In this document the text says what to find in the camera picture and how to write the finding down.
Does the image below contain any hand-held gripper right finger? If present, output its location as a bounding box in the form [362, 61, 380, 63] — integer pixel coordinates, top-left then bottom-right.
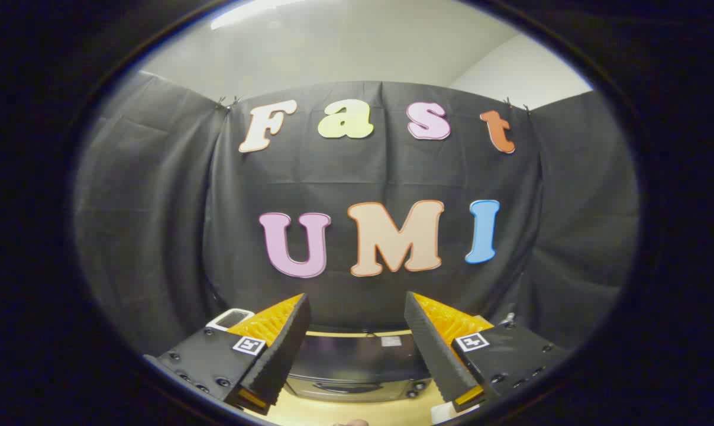
[404, 291, 571, 414]

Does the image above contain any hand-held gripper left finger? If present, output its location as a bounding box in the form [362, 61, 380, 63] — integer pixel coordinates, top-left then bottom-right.
[144, 293, 312, 416]

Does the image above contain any black toaster oven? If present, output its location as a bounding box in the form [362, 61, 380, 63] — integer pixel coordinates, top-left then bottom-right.
[283, 330, 435, 404]

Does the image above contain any white pop-up toaster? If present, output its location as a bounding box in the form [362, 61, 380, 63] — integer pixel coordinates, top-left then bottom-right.
[206, 308, 256, 332]

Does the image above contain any black backdrop cloth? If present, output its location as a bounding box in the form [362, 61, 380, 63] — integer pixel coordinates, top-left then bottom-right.
[73, 71, 640, 359]

